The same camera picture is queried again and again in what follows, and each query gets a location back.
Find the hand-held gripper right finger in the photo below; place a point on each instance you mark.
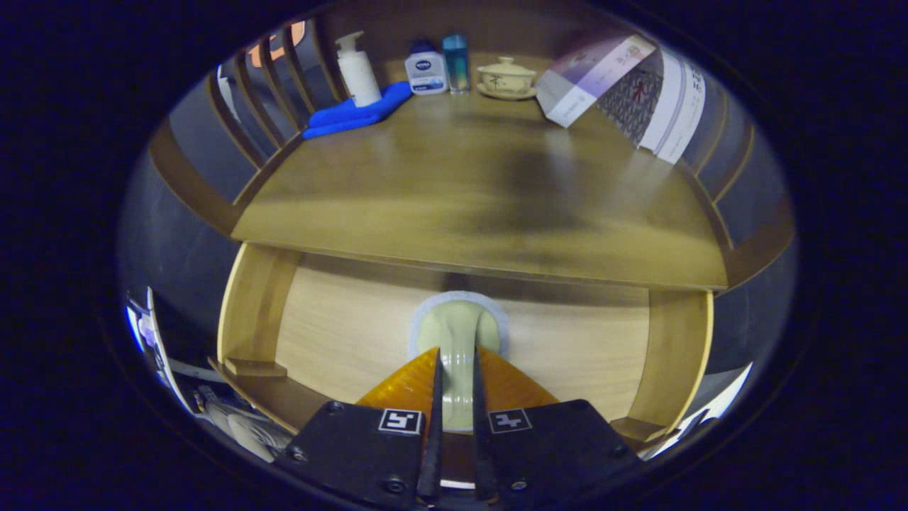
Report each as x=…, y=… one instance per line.
x=482, y=440

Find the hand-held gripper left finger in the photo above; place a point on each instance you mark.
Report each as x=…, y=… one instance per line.
x=430, y=440

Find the wooden drawer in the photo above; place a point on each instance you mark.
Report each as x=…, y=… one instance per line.
x=340, y=326

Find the wooden countertop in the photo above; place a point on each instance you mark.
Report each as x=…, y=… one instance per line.
x=397, y=177

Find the wooden cabinet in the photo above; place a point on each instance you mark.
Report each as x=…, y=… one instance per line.
x=188, y=181

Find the blue cloth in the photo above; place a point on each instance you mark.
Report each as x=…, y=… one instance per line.
x=347, y=113

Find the beige lidded tea bowl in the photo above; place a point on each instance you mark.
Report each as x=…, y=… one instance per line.
x=506, y=78

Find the white lotion bottle blue cap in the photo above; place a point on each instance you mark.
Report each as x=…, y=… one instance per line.
x=425, y=71

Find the dark patterned book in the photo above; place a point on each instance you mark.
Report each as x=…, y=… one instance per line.
x=631, y=99

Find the white pump bottle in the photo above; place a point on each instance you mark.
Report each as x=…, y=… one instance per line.
x=358, y=74

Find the teal bottle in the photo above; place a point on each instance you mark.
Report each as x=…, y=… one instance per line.
x=456, y=64

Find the purple and white box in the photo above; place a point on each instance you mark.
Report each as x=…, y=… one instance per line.
x=589, y=74

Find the plain white book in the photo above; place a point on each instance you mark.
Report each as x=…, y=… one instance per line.
x=667, y=106

